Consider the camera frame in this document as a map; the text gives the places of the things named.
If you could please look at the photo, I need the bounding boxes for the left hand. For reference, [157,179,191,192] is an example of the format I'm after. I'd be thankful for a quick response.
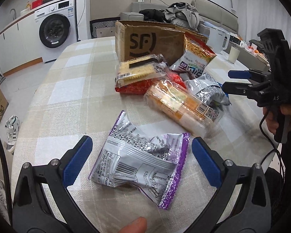
[118,217,147,233]

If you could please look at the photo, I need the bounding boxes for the white electric kettle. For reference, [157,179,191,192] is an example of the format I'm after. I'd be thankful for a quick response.
[207,27,230,54]

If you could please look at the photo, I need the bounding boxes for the red black snack pack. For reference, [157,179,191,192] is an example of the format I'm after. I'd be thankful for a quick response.
[115,78,158,95]

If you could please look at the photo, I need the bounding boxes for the grey purple snack bag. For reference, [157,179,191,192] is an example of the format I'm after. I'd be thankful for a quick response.
[184,73,231,106]

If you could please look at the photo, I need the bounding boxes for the white washing machine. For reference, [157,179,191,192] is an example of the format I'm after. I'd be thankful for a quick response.
[35,0,78,63]

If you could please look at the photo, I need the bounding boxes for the SF cardboard box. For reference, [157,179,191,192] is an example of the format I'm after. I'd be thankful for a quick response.
[115,21,208,65]

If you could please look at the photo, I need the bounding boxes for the orange noodle snack bag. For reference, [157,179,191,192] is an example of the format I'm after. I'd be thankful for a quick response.
[170,33,216,79]

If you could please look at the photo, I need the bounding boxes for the purple silver snack bag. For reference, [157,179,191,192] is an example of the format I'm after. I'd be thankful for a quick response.
[89,111,190,209]

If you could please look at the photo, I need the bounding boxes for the small red snack pack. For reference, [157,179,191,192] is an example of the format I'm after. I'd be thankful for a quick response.
[168,72,187,89]

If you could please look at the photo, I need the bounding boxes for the orange bread pack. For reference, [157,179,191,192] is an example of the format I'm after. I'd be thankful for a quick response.
[144,78,223,137]

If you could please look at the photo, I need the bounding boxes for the white sneaker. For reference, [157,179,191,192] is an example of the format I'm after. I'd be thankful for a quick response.
[5,115,20,155]

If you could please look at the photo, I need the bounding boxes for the clear cracker pack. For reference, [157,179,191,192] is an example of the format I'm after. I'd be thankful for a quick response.
[115,54,169,88]

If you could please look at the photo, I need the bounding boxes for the grey clothes pile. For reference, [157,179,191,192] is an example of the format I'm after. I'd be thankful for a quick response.
[164,2,203,32]

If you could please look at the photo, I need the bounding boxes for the white cup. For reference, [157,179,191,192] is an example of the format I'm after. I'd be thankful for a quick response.
[228,46,240,64]

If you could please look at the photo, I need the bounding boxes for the right hand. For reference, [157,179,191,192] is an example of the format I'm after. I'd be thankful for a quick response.
[265,105,291,135]

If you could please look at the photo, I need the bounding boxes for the black jacket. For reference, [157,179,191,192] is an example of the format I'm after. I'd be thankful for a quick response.
[139,9,168,23]

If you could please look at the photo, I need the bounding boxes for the grey sofa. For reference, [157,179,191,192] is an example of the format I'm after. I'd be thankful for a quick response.
[120,0,239,34]

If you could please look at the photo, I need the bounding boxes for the patterned floor cushion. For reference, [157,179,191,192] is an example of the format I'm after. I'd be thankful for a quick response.
[90,17,120,38]

